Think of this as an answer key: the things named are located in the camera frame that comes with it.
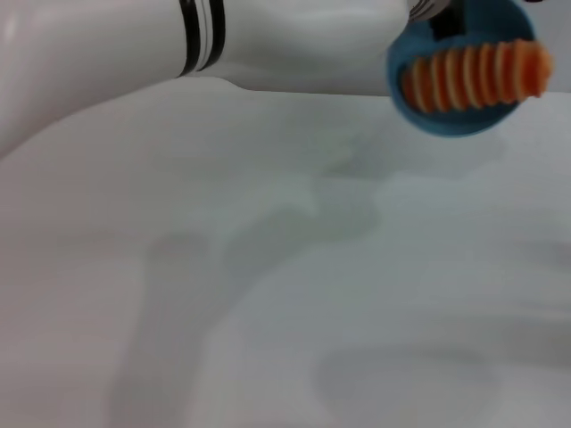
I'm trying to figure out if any orange striped shrimp toy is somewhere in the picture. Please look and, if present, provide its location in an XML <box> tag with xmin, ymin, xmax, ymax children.
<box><xmin>399</xmin><ymin>38</ymin><xmax>555</xmax><ymax>113</ymax></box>

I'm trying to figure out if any blue bowl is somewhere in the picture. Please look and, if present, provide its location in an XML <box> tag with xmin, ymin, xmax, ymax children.
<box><xmin>385</xmin><ymin>0</ymin><xmax>537</xmax><ymax>138</ymax></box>

